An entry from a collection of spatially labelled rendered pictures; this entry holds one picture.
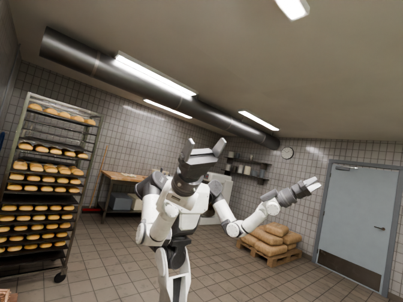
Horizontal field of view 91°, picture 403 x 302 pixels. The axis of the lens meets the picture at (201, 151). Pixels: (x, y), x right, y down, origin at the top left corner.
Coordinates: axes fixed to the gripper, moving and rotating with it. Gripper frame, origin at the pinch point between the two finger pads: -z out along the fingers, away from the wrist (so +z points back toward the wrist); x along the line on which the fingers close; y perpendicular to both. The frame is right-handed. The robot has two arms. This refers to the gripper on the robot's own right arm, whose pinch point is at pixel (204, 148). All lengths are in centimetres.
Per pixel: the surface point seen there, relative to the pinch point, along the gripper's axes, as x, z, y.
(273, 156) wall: 420, 226, -158
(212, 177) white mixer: 277, 314, -183
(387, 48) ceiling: 169, -47, -44
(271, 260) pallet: 250, 262, 35
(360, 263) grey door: 386, 213, 107
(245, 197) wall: 382, 354, -123
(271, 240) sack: 265, 250, 9
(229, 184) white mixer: 338, 338, -163
